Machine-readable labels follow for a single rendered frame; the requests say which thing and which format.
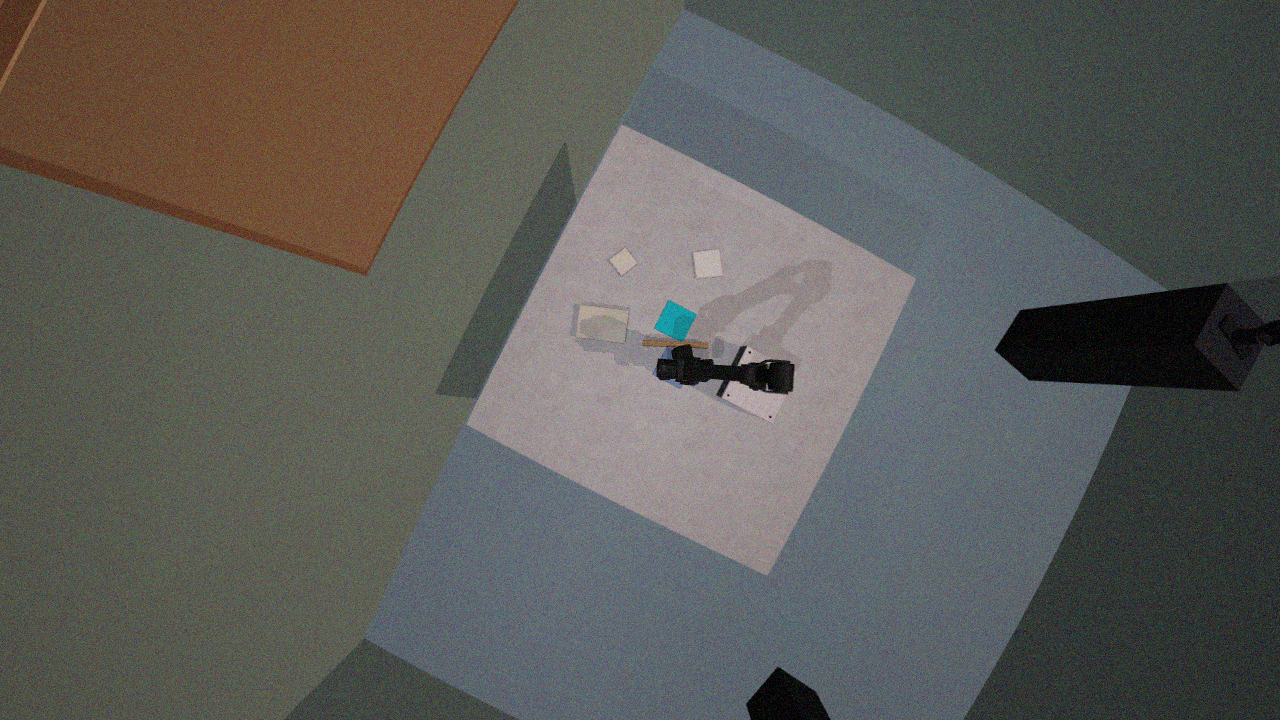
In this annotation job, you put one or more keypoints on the brown rectangular bar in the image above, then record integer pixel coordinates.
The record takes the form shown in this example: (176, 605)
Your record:
(674, 344)

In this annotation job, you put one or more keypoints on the tan flat rectangular slab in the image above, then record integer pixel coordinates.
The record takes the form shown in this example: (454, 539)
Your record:
(623, 261)

